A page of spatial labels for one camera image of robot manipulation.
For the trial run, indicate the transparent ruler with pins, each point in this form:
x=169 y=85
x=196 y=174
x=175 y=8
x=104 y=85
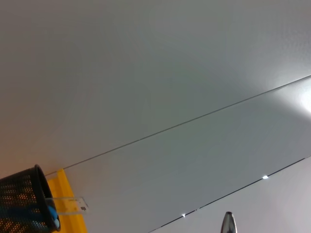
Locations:
x=70 y=205

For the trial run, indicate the silver white pen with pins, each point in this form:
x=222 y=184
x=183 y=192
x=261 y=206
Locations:
x=228 y=223

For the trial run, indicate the blue scissors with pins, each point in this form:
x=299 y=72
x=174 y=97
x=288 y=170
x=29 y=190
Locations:
x=52 y=211

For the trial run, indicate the yellow plastic bin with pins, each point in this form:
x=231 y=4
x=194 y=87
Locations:
x=70 y=218

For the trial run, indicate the black mesh cup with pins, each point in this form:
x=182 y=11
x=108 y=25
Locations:
x=19 y=206

